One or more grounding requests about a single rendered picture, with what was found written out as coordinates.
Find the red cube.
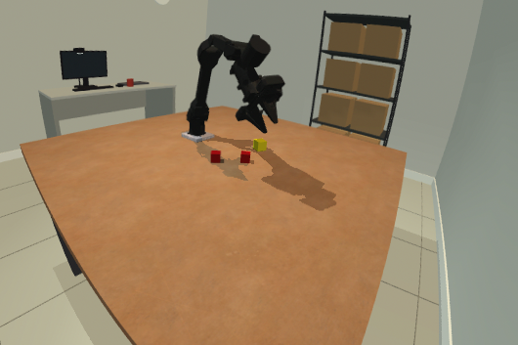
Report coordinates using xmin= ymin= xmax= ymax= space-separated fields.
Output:
xmin=211 ymin=151 xmax=220 ymax=163
xmin=240 ymin=151 xmax=250 ymax=163

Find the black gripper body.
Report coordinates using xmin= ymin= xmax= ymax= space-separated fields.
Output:
xmin=235 ymin=72 xmax=285 ymax=121

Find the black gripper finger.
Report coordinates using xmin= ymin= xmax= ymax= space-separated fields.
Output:
xmin=242 ymin=109 xmax=267 ymax=134
xmin=256 ymin=91 xmax=281 ymax=124

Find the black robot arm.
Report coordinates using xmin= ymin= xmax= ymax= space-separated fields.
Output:
xmin=186 ymin=34 xmax=271 ymax=136

